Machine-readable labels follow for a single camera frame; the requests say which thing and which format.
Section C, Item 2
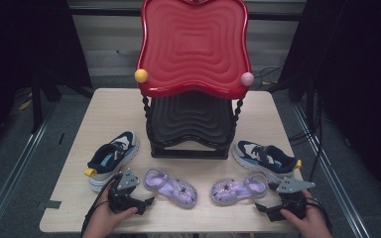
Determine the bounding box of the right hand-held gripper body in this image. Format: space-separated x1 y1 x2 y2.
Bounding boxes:
267 178 317 223

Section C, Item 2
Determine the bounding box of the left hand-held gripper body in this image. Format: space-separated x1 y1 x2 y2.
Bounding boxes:
107 168 147 216

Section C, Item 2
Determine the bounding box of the purple star sandal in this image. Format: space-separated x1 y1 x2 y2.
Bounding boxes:
143 168 198 209
209 172 269 206

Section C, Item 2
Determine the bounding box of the navy white sneaker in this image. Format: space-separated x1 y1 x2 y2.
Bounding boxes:
231 140 303 184
83 130 141 193

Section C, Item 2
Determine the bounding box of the red and black shoe rack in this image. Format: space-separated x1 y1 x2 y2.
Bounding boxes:
134 0 256 161

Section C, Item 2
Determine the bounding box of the person's right hand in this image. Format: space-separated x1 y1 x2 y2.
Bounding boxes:
279 189 333 238

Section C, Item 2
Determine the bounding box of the person's left hand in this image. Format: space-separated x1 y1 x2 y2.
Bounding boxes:
82 179 139 238

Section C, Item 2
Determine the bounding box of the gray tape piece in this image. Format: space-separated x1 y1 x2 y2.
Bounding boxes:
44 199 63 210

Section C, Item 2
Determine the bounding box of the black stand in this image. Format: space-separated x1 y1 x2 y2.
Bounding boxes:
29 73 95 134

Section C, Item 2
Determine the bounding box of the yellow tape piece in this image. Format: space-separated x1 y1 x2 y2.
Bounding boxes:
18 98 34 111

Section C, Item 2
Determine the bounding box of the black curtain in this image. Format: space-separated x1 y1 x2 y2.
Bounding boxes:
277 0 381 206
0 0 93 157

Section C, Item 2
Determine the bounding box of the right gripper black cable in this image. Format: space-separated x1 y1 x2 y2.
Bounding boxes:
306 196 332 232

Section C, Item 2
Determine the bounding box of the metal floor rail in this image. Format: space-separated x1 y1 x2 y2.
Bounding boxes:
292 102 373 238
0 98 59 238

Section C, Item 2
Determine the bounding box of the black floor cable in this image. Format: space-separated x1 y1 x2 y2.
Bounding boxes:
289 88 325 182
252 64 284 87

